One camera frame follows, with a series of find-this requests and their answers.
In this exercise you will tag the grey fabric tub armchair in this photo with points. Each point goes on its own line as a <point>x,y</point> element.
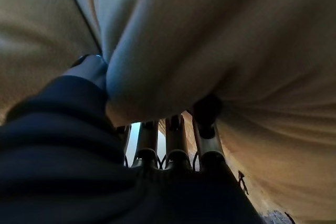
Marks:
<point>275,218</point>

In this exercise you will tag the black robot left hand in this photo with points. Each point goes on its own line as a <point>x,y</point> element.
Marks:
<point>65,169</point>

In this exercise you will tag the white fringed cushion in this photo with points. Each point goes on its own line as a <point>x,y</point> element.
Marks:
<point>210,37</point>

